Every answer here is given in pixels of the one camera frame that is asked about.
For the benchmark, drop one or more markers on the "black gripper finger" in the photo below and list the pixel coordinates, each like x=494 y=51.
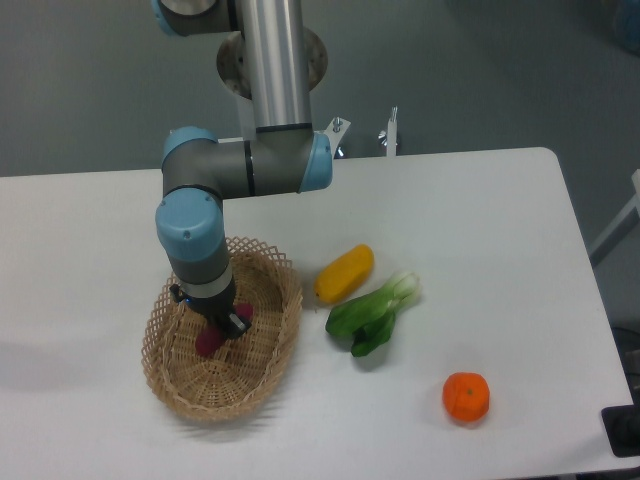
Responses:
x=234 y=326

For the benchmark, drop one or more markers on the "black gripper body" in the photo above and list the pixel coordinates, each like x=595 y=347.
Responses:
x=216 y=310

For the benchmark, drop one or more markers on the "purple sweet potato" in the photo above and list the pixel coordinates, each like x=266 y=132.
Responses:
x=211 y=338

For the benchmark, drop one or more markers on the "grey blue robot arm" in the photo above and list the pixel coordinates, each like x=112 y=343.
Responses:
x=199 y=172

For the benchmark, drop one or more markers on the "woven wicker basket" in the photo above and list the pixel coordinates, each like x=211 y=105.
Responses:
x=242 y=373

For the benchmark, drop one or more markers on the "yellow mango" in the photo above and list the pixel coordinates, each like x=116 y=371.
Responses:
x=344 y=275

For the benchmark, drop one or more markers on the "green bok choy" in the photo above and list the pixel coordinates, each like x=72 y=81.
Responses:
x=369 y=320

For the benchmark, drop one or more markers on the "orange tangerine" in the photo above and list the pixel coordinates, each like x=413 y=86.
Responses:
x=466 y=396

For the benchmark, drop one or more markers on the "black device at table edge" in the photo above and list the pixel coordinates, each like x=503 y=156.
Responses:
x=622 y=428

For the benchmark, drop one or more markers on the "white furniture leg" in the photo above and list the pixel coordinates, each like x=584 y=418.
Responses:
x=618 y=228

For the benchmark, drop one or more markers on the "white metal base frame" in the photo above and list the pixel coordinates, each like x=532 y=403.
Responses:
x=390 y=132

